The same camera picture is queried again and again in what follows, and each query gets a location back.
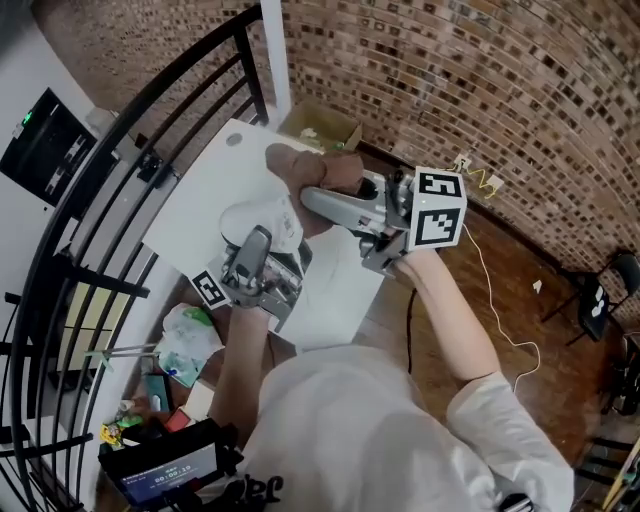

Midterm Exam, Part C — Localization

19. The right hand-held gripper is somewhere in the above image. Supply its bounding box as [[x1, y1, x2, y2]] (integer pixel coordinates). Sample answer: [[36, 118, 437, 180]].
[[298, 167, 469, 276]]

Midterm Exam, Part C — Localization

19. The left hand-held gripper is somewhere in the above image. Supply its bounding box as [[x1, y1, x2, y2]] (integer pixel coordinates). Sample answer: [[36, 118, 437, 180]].
[[189, 224, 315, 335]]

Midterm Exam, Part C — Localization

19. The white round device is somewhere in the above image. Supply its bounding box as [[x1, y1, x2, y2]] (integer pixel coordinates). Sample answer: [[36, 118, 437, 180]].
[[219, 194, 305, 256]]

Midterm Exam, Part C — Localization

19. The brown cloth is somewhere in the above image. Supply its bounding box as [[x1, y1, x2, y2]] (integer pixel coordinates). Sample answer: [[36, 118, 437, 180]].
[[264, 142, 367, 237]]

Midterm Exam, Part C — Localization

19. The person's right forearm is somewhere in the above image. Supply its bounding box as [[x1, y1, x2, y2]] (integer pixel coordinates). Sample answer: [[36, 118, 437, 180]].
[[392, 247, 504, 386]]

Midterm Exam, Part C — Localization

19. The person's left forearm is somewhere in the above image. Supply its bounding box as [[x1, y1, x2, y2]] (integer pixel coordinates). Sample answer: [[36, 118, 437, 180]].
[[209, 304, 274, 426]]

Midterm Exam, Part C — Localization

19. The cardboard box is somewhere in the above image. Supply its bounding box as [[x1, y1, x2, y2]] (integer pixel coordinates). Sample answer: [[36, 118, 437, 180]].
[[276, 99, 364, 154]]

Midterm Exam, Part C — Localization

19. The white table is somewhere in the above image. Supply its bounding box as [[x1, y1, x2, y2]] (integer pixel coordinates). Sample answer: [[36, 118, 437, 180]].
[[141, 117, 386, 351]]

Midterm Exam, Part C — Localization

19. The translucent plastic bag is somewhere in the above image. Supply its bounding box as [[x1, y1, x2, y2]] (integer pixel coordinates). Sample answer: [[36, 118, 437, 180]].
[[160, 303, 226, 369]]

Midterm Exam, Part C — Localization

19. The white box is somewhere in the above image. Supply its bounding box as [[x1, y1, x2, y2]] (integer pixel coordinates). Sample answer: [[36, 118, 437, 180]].
[[185, 380, 217, 422]]

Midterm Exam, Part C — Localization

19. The white pillar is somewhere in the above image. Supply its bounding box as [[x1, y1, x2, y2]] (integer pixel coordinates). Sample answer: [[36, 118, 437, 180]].
[[259, 0, 293, 119]]

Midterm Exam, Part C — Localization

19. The black metal railing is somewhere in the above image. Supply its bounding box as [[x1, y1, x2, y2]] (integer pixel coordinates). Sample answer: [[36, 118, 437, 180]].
[[0, 4, 269, 512]]

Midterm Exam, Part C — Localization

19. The grey metal rod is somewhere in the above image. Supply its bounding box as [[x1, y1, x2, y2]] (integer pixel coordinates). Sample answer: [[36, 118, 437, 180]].
[[83, 344, 162, 372]]

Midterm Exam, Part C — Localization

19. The teal box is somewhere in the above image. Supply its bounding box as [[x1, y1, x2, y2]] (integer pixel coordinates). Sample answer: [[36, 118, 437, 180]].
[[143, 372, 174, 414]]

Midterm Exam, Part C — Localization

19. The red box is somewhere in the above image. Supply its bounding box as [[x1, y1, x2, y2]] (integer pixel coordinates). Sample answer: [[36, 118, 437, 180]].
[[163, 407, 195, 434]]

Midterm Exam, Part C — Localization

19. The black screen device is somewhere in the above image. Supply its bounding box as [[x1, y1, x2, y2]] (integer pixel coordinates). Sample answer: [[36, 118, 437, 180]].
[[97, 418, 246, 506]]

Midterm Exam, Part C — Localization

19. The black folding chair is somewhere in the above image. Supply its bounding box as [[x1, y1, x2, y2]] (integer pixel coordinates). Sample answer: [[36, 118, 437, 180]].
[[542, 249, 640, 346]]

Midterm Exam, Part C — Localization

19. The yellow cable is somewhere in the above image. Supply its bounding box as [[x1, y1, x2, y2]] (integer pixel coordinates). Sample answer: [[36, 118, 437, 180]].
[[452, 158, 501, 201]]

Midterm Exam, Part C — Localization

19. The black cable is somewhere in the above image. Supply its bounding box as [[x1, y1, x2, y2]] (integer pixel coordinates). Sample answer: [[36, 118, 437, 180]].
[[403, 287, 417, 375]]

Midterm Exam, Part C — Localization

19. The long white cable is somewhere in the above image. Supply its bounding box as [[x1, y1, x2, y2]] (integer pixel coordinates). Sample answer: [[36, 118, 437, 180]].
[[462, 222, 542, 396]]

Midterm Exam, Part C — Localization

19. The black wall panel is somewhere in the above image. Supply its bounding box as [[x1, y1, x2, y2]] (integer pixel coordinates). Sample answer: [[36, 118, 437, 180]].
[[0, 87, 99, 209]]

